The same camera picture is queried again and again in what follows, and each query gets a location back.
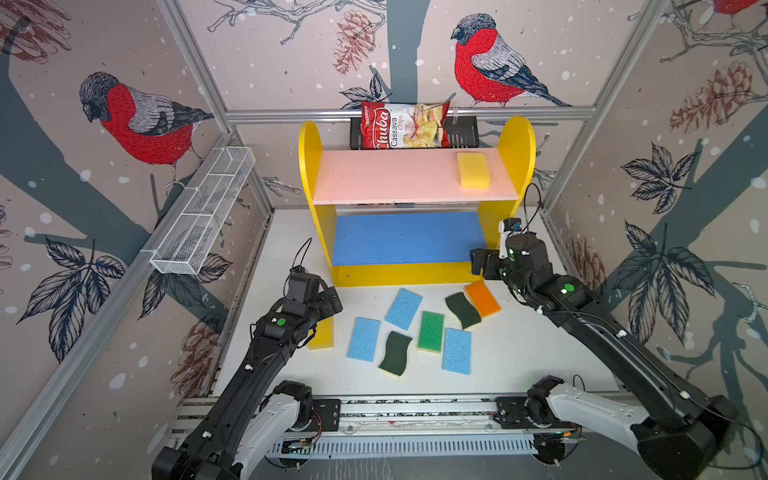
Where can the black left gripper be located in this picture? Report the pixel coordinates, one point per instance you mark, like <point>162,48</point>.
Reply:
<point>329,306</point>

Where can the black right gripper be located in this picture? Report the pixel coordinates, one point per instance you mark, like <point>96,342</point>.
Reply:
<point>487,258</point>

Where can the yellow sponge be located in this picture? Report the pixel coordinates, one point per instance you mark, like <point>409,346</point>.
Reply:
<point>324,335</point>
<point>473,171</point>

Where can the blue sponge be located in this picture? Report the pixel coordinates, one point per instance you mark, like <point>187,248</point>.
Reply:
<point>403,309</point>
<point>457,351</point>
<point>364,339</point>

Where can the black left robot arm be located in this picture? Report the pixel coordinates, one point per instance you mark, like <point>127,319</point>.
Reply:
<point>245,421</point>

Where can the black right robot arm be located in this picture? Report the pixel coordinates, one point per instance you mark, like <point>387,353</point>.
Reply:
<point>674,427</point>

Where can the yellow shelf with coloured boards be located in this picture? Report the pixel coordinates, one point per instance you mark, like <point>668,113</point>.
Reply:
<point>401,217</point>

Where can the orange sponge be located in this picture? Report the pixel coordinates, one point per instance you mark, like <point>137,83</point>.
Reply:
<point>482,299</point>

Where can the dark green wavy sponge right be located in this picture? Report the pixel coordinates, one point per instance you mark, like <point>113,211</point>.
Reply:
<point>463,310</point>

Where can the dark green wavy sponge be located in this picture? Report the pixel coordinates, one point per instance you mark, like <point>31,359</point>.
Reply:
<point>395,358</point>
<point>463,310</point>

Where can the dark green wavy sponge left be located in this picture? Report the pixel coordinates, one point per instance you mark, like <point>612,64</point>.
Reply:
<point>395,358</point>

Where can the red cassava chips bag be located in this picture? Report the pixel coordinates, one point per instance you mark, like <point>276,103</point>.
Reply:
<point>404,126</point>

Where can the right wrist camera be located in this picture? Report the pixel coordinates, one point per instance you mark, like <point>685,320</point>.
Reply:
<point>509,227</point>

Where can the black wire basket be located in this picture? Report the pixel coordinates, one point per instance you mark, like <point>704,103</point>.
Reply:
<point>461,131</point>

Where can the white wire mesh tray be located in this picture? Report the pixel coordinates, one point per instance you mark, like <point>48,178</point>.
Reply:
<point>186,246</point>

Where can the aluminium rail base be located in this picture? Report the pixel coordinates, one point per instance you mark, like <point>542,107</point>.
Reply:
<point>289,429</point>

